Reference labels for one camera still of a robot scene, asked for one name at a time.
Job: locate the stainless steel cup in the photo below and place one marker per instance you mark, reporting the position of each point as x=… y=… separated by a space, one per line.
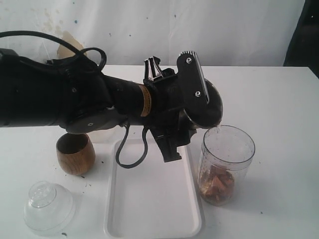
x=210 y=114

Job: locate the brown wooden cup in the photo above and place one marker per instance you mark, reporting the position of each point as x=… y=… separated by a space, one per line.
x=75 y=153

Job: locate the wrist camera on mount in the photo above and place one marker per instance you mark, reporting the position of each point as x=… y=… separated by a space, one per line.
x=193 y=84

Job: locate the clear plastic measuring jar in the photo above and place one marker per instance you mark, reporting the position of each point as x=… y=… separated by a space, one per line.
x=226 y=154

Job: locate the brown wooden block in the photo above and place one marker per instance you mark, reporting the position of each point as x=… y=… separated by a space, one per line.
x=217 y=183

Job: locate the white rectangular tray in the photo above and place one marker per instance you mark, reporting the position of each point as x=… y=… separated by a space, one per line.
x=155 y=200

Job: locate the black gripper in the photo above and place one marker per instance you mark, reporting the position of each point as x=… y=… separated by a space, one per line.
x=168 y=123

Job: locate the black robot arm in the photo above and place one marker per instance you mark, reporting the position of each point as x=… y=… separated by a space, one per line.
x=74 y=94

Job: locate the dark object at right edge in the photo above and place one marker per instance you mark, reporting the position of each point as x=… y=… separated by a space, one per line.
x=303 y=50

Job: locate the clear dome lid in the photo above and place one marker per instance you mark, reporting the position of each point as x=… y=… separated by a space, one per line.
x=49 y=209

